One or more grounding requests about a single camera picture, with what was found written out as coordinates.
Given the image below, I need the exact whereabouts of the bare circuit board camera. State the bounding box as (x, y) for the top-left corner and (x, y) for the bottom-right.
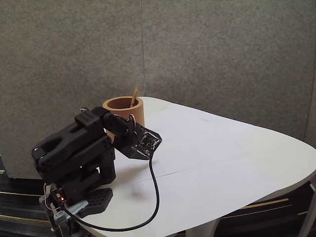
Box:
(131, 127), (163, 158)

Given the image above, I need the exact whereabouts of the grey metal table clamp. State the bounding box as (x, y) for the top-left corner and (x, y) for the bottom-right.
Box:
(39, 195), (89, 234)

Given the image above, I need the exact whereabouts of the black camera cable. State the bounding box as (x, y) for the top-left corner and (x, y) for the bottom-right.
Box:
(58, 156), (160, 232)

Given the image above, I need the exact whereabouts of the brown cork pen holder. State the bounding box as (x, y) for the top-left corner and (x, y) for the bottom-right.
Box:
(102, 96), (145, 141)

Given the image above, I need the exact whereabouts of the motor controller board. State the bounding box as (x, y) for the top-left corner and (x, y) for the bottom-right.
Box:
(49, 187), (69, 205)

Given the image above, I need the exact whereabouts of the white table leg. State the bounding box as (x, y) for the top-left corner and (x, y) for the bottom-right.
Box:
(297, 181), (316, 237)

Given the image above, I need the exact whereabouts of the grey felt partition panel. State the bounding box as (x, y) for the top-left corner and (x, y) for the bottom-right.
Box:
(140, 0), (316, 149)
(0, 0), (147, 180)

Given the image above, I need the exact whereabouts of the brown pen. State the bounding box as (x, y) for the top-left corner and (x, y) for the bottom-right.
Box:
(130, 86), (139, 108)

